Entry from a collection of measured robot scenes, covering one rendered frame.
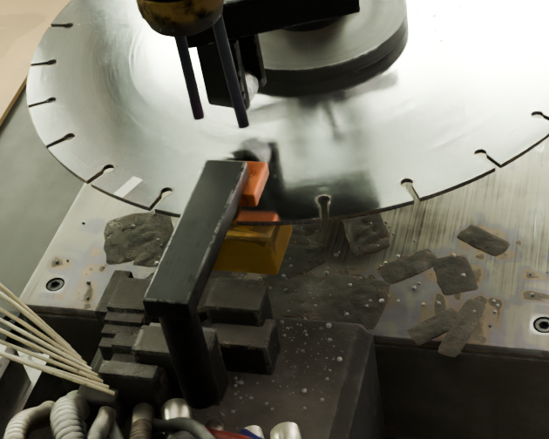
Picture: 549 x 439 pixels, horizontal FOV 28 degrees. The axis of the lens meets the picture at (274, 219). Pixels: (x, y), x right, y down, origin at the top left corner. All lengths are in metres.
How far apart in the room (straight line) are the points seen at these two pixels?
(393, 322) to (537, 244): 0.10
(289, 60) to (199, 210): 0.15
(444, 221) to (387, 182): 0.13
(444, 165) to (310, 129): 0.07
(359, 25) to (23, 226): 0.37
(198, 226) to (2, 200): 0.46
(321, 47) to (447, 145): 0.10
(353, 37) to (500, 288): 0.16
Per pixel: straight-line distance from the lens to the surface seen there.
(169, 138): 0.57
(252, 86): 0.55
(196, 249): 0.45
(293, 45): 0.60
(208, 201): 0.48
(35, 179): 0.91
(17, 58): 1.07
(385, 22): 0.61
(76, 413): 0.48
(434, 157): 0.53
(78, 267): 0.66
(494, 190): 0.66
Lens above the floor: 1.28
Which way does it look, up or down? 41 degrees down
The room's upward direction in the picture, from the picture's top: 11 degrees counter-clockwise
